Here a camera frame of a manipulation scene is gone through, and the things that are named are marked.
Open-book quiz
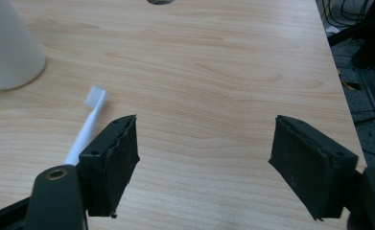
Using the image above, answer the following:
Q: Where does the white cup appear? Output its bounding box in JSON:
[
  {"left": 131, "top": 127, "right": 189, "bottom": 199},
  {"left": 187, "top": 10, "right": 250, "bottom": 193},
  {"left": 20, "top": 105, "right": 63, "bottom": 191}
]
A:
[{"left": 0, "top": 0, "right": 47, "bottom": 91}]

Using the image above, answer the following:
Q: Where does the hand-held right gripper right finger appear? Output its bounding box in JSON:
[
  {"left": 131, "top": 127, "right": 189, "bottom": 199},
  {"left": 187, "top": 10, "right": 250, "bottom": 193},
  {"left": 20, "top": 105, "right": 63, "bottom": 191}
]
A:
[{"left": 268, "top": 114, "right": 360, "bottom": 221}]

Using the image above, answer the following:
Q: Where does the yellow cable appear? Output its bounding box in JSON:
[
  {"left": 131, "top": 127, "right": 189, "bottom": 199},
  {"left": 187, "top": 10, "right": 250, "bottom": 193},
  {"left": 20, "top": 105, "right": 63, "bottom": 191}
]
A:
[{"left": 338, "top": 70, "right": 358, "bottom": 92}]

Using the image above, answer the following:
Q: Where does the white toothbrush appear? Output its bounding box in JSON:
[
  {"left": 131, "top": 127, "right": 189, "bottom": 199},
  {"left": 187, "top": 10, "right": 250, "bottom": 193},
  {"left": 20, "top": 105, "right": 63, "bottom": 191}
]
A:
[{"left": 63, "top": 84, "right": 107, "bottom": 167}]

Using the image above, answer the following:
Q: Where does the black cable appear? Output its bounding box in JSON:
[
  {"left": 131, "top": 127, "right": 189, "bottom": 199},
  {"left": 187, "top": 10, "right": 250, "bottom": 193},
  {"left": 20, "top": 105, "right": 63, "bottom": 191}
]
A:
[{"left": 320, "top": 0, "right": 375, "bottom": 27}]

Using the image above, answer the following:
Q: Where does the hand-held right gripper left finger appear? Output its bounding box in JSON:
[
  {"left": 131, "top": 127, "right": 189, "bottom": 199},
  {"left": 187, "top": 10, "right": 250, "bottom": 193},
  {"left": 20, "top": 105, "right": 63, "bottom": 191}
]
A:
[{"left": 78, "top": 114, "right": 141, "bottom": 219}]

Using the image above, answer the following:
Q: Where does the black metal stand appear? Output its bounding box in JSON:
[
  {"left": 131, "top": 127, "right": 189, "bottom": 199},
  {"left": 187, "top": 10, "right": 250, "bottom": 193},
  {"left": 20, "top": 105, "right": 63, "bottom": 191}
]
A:
[{"left": 327, "top": 0, "right": 375, "bottom": 69}]

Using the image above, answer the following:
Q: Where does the metal floor rail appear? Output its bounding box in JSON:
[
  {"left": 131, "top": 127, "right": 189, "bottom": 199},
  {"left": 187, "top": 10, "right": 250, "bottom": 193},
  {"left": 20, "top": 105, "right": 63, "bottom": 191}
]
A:
[{"left": 356, "top": 68, "right": 375, "bottom": 142}]

